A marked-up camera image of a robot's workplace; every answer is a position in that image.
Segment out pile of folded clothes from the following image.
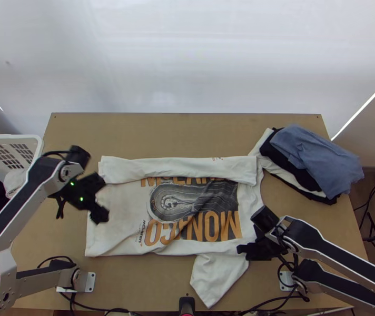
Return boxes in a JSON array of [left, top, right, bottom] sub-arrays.
[[247, 124, 364, 206]]

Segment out black cable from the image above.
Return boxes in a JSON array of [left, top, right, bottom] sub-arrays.
[[353, 176, 375, 211], [37, 256, 76, 270], [277, 253, 310, 302], [55, 192, 71, 221]]

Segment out white printed t-shirt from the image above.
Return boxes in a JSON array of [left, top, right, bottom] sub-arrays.
[[84, 154, 267, 310]]

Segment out white laundry basket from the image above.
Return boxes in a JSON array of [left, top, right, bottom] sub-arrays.
[[0, 134, 44, 198]]

